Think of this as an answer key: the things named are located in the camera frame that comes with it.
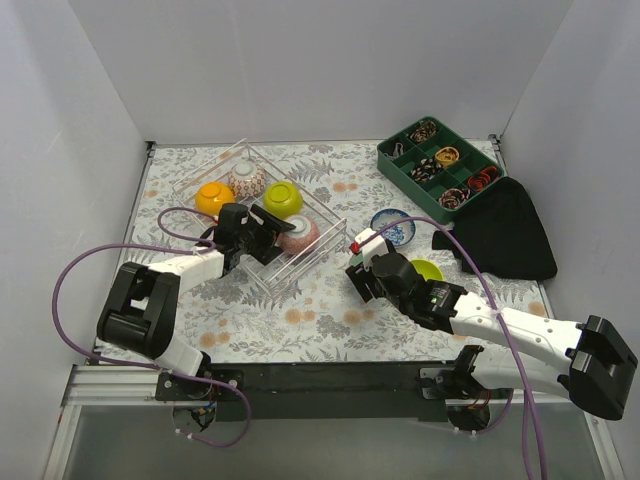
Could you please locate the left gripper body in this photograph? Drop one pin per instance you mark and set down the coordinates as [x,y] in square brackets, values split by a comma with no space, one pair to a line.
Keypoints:
[263,235]

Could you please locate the orange bowl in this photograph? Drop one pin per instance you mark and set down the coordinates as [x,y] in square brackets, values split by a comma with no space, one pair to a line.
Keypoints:
[212,196]

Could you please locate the red diamond patterned bowl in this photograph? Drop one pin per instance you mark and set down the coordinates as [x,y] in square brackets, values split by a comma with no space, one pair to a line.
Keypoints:
[246,179]

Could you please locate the pink speckled bowl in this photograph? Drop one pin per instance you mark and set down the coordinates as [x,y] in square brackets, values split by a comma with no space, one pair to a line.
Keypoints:
[302,239]

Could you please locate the blue floral white bowl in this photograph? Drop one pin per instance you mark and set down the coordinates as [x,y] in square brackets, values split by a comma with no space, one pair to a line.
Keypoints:
[400,234]

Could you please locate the brown patterned scrunchie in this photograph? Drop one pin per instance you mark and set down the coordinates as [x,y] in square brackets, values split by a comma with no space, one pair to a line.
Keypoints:
[423,131]

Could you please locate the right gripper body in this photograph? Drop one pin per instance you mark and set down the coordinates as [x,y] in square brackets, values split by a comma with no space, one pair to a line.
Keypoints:
[361,279]

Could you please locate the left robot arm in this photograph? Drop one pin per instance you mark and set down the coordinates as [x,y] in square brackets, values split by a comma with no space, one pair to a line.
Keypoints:
[141,308]

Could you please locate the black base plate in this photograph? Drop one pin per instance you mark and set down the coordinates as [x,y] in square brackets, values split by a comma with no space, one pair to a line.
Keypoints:
[331,390]

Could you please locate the orange black scrunchie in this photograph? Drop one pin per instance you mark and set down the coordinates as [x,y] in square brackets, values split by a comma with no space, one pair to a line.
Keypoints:
[481,179]

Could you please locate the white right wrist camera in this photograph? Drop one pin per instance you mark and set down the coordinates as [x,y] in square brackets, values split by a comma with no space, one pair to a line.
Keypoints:
[370,245]

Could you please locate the dark patterned scrunchie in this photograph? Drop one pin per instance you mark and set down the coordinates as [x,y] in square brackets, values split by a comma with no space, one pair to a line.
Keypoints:
[454,198]

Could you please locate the white wire dish rack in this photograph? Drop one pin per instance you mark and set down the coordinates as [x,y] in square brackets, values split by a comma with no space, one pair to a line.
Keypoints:
[308,171]

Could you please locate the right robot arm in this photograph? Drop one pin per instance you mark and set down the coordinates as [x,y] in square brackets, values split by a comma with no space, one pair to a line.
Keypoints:
[588,363]

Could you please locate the black cloth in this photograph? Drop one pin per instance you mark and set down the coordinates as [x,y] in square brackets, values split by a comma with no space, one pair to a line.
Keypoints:
[503,234]

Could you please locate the black floral scrunchie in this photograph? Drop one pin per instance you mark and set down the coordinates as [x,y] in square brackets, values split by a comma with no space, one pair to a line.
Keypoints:
[424,170]

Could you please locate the mint green floral bowl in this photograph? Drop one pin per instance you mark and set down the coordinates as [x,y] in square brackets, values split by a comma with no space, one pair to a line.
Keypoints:
[356,261]

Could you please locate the lime green bowl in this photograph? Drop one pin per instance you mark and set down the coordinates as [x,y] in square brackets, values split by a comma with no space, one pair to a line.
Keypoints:
[282,199]
[427,269]

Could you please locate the green compartment tray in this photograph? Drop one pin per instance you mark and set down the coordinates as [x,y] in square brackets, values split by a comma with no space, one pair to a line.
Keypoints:
[398,155]

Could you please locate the yellow patterned scrunchie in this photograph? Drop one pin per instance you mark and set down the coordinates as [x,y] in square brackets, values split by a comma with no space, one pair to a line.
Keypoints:
[447,156]

